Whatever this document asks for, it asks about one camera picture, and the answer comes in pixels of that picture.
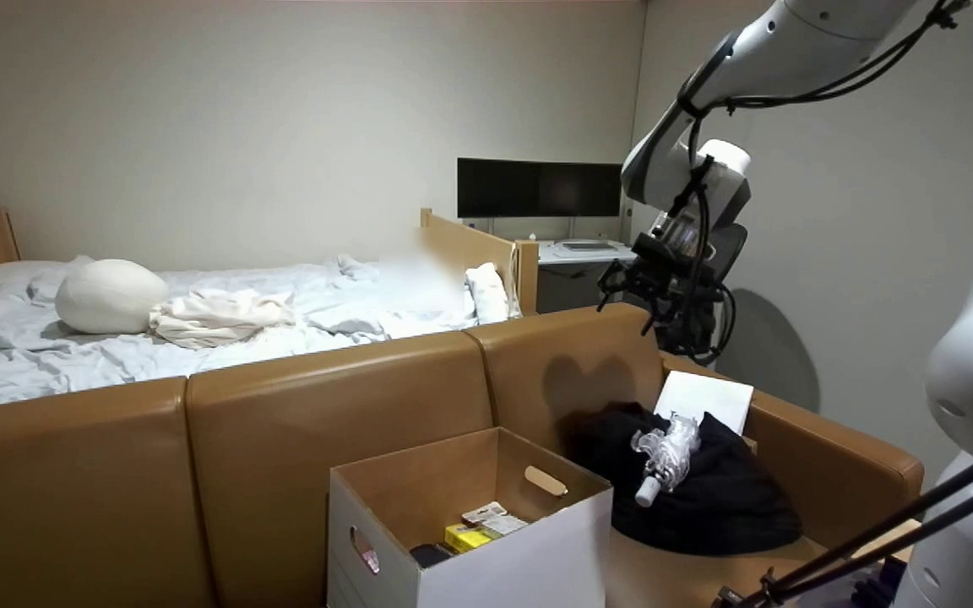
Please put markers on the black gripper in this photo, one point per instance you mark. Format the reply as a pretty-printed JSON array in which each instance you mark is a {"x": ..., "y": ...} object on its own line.
[{"x": 679, "y": 274}]

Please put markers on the umbrella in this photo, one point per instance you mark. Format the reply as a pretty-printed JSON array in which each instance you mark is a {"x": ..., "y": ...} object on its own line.
[{"x": 668, "y": 451}]

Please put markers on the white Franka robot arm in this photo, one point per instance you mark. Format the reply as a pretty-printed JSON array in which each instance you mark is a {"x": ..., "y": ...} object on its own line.
[{"x": 812, "y": 46}]

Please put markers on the white cardboard box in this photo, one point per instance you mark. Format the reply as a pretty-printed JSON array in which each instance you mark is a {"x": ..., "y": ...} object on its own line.
[{"x": 509, "y": 569}]

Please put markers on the white paper sheet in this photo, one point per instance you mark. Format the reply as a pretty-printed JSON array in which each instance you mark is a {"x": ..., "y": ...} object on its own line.
[{"x": 708, "y": 392}]

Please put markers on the white desk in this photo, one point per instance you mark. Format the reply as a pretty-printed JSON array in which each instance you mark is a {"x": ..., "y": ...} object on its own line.
[{"x": 571, "y": 274}]

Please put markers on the black keyboard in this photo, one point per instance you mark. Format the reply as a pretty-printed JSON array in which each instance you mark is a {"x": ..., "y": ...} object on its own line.
[{"x": 589, "y": 244}]

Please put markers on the grey rounded chair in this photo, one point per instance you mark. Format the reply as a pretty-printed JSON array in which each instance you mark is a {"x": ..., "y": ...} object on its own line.
[{"x": 774, "y": 350}]

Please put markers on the black computer monitor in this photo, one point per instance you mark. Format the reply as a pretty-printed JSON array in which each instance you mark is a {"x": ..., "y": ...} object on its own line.
[{"x": 539, "y": 187}]

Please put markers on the black cloth pile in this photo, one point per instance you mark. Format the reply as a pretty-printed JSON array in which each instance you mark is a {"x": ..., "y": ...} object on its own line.
[{"x": 733, "y": 502}]

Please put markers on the white blister package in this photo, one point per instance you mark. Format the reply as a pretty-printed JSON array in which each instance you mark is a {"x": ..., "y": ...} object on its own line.
[{"x": 498, "y": 518}]

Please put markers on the yellow book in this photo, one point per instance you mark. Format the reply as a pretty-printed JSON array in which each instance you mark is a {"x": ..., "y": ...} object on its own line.
[{"x": 467, "y": 537}]

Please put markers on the cream crumpled cloth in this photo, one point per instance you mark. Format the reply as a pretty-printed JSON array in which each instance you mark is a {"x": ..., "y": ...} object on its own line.
[{"x": 216, "y": 317}]

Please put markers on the round white pillow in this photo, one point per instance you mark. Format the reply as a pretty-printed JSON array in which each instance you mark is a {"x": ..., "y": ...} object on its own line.
[{"x": 108, "y": 294}]

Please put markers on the tan leather sofa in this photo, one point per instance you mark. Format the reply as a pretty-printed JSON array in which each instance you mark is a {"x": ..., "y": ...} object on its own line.
[{"x": 82, "y": 494}]

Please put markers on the flat white pillow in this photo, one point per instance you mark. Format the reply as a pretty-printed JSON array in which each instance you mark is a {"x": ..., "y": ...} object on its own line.
[{"x": 9, "y": 274}]

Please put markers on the wooden bed frame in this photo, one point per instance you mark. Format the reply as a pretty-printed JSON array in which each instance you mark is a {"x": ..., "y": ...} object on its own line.
[{"x": 447, "y": 242}]

